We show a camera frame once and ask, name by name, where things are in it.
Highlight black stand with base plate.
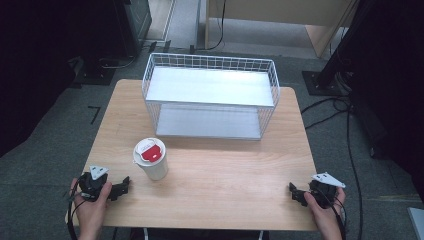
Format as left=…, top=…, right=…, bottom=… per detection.
left=301, top=0, right=379, bottom=98

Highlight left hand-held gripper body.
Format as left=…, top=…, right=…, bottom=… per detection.
left=78, top=165, right=113, bottom=202

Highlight pale flat panel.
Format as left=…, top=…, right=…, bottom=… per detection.
left=406, top=206, right=424, bottom=240

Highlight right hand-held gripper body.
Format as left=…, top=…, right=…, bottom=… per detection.
left=308, top=171, right=347, bottom=210

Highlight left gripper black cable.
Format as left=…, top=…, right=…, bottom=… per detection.
left=65, top=181, right=85, bottom=240

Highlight white wire shelf rack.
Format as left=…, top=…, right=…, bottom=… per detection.
left=141, top=52, right=281, bottom=142

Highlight dark cabinet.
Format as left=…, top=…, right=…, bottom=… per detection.
left=112, top=0, right=153, bottom=58

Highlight black floor cables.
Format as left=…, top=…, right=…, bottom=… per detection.
left=299, top=94, right=366, bottom=240

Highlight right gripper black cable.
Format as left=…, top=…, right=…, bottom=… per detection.
left=328, top=195, right=349, bottom=240

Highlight white cup with red lid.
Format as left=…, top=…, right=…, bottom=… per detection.
left=132, top=136, right=169, bottom=182

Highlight person's right hand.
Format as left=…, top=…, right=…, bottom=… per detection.
left=303, top=186, right=347, bottom=233

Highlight black cable under desk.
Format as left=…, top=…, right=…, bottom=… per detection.
left=199, top=0, right=228, bottom=52

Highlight person's left hand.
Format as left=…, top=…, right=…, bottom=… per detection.
left=69, top=177, right=114, bottom=232

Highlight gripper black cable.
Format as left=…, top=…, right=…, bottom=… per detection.
left=328, top=195, right=349, bottom=240
left=65, top=181, right=85, bottom=240

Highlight light wooden desk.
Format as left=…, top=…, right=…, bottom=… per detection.
left=204, top=0, right=358, bottom=58

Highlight black stand base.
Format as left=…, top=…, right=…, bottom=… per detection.
left=68, top=55, right=118, bottom=87

